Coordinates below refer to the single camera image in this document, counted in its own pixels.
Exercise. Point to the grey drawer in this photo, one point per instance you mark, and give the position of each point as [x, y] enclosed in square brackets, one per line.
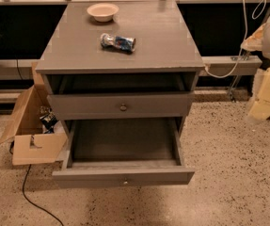
[123, 152]
[120, 105]

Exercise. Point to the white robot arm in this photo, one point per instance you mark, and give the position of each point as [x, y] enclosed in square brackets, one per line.
[258, 108]

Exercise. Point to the grey wooden drawer cabinet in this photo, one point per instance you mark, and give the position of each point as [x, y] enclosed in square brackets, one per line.
[143, 63]

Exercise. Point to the crushed blue silver can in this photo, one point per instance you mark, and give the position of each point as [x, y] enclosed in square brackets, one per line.
[118, 42]

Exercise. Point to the snack bags in box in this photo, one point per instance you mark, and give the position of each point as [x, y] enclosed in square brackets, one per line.
[48, 119]

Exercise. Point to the white bowl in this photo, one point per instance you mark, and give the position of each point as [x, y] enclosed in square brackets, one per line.
[103, 12]

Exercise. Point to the metal stand pole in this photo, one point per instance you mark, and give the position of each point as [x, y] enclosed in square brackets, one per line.
[258, 41]

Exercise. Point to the open cardboard box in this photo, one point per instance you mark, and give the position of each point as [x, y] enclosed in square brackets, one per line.
[25, 130]

